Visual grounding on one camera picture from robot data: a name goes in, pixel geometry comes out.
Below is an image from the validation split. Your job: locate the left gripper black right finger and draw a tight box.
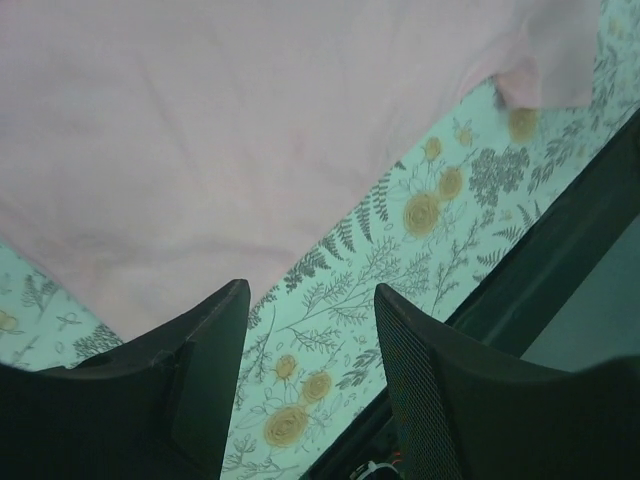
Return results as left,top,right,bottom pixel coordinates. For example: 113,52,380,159
374,284,639,479

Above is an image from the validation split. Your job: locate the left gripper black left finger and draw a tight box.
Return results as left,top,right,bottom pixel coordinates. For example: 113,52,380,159
1,279,250,479

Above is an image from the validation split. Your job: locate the pink t-shirt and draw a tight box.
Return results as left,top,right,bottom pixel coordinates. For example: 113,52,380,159
1,0,600,340

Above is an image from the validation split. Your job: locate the floral patterned table mat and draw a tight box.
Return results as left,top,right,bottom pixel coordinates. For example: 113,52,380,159
1,1,639,479

